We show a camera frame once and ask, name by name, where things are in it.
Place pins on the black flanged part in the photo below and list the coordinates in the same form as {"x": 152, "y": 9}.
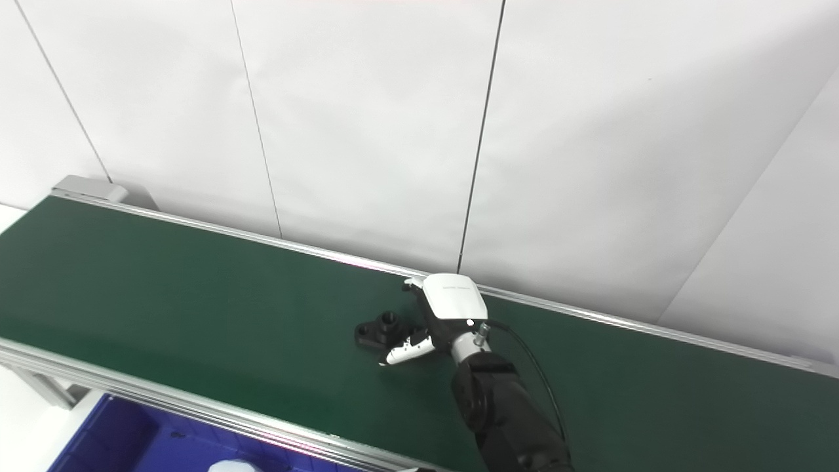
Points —
{"x": 373, "y": 334}

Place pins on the blue plastic bin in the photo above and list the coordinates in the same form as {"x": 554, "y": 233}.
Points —
{"x": 118, "y": 439}

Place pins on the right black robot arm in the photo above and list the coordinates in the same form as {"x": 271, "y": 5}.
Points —
{"x": 505, "y": 419}

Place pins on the green conveyor belt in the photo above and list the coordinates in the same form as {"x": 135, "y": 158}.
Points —
{"x": 196, "y": 410}
{"x": 196, "y": 295}

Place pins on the white cylindrical plastic part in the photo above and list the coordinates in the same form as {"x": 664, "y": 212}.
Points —
{"x": 234, "y": 467}

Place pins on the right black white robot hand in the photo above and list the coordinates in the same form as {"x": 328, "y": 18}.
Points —
{"x": 452, "y": 305}

